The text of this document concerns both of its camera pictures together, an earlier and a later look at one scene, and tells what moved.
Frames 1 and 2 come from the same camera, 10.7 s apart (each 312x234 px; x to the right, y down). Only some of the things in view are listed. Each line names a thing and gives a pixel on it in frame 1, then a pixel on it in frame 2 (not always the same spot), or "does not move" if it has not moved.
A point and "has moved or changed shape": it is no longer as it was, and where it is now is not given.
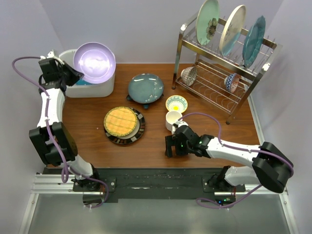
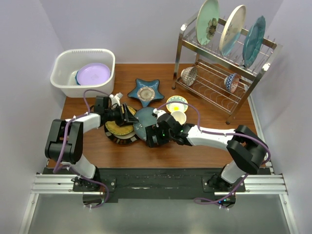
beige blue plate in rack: (232, 30) does not move
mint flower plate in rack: (206, 21) does not move
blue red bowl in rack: (231, 82) does not move
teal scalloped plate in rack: (253, 42) does not move
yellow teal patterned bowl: (176, 103) does not move
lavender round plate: (96, 61) has moved or changed shape
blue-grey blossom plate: (146, 88) to (146, 118)
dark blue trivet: (146, 106) to (145, 91)
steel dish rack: (224, 81) does not move
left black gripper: (76, 75) to (129, 117)
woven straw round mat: (120, 121) does not move
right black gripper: (170, 141) to (152, 131)
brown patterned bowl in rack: (188, 75) does not move
